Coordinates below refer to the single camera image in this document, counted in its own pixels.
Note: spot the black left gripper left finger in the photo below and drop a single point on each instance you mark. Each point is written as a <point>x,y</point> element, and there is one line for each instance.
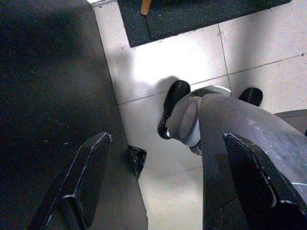
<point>79,182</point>

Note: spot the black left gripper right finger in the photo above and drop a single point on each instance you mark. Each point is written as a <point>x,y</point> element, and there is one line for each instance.
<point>251,187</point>

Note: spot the black cabinet foot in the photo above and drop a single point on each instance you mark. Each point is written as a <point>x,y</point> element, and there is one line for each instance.
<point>137,159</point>

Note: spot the dark grey robot left leg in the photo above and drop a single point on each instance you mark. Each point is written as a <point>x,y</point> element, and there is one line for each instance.
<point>223,124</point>

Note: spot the black robot right foot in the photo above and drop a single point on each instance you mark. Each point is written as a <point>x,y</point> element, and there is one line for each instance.
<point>251,95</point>

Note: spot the black robot foot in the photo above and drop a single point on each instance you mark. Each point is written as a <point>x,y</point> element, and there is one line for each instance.
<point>176,98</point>
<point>251,95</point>

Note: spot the dark grey cabinet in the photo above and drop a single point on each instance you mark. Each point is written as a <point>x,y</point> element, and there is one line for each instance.
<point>48,83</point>

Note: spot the black robot left foot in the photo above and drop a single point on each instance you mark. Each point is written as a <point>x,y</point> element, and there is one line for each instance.
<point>176,98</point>

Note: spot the black speckled rubber mat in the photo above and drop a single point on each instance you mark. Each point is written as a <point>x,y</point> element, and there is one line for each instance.
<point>192,16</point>

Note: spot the orange wooden leg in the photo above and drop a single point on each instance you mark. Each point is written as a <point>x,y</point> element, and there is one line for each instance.
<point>145,6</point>

